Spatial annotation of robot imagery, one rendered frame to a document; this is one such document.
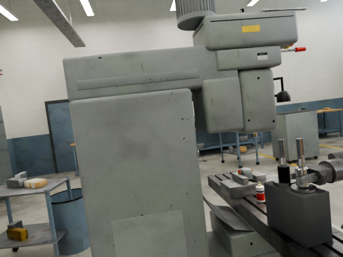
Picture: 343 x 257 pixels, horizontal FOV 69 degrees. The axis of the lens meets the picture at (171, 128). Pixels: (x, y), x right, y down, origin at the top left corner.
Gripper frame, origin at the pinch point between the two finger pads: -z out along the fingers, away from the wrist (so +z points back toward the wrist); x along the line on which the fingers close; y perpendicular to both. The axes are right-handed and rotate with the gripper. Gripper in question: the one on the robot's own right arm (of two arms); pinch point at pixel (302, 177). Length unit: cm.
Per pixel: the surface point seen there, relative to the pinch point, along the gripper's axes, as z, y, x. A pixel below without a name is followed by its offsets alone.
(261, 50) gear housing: 7, -54, -28
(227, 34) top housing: -10, -63, -29
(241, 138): 306, 84, -609
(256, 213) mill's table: -5.0, 23.7, -26.7
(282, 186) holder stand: -3.8, 4.9, -7.1
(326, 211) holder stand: 4.2, 12.2, 5.7
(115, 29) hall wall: -22, -290, -695
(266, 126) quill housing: 7.2, -17.2, -30.2
